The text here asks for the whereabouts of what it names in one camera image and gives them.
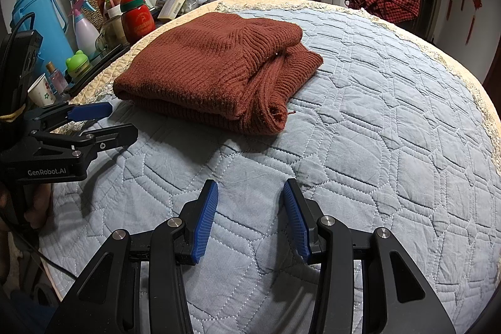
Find rust red knitted sweater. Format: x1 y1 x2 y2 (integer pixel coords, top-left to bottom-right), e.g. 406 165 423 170
113 12 323 136

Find person's left hand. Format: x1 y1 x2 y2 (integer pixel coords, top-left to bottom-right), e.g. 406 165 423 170
27 183 52 230

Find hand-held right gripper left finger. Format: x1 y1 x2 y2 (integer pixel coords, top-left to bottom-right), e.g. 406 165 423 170
45 179 219 334

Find white spray bottle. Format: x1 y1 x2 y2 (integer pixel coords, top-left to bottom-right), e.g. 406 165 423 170
71 0 100 55

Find green frog cup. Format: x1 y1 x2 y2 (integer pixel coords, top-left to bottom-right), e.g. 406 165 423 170
65 50 91 78

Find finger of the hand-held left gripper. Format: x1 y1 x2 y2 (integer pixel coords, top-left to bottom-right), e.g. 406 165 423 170
25 102 113 131
31 124 138 158

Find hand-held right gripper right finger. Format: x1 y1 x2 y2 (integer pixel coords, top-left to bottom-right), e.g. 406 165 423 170
282 178 457 334

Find glass jar white lid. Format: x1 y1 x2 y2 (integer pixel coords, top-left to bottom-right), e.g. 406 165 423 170
100 5 128 45

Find white paper cup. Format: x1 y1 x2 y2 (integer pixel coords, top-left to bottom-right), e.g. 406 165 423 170
27 75 55 108

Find red reindeer bottle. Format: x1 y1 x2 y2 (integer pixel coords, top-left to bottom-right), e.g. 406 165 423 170
119 0 152 45

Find blue thermos jug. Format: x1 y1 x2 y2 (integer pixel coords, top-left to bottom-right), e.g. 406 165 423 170
11 0 75 64

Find small perfume bottle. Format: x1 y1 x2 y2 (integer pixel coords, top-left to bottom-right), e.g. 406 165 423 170
46 62 68 94

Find blue and beige quilted blanket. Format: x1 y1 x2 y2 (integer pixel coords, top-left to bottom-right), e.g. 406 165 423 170
39 0 501 334

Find white medicine box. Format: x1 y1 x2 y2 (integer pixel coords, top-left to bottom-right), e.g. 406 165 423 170
158 0 189 21

